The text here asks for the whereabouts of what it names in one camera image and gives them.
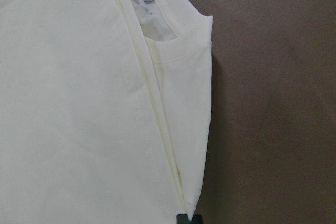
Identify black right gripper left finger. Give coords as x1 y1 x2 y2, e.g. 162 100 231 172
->
176 207 190 224

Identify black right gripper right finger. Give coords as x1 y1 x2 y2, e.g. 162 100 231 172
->
190 206 203 224

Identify cream long sleeve shirt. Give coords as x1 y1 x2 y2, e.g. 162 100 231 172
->
1 0 213 223

